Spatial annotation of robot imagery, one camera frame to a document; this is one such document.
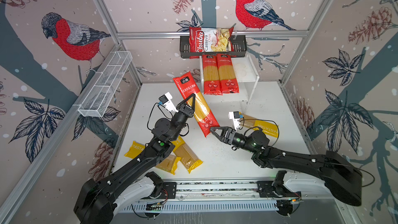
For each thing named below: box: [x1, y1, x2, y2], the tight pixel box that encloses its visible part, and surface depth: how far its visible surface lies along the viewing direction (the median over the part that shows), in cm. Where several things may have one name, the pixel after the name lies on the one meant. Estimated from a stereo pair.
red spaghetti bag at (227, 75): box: [216, 53, 240, 94], surface depth 77 cm
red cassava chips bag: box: [188, 26, 237, 60], surface depth 89 cm
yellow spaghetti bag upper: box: [171, 135, 204, 174], surface depth 84 cm
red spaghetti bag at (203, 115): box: [173, 71, 221, 138], surface depth 66 cm
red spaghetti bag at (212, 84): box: [202, 53, 223, 96], surface depth 76 cm
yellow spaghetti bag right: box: [239, 112, 280, 138], surface depth 94 cm
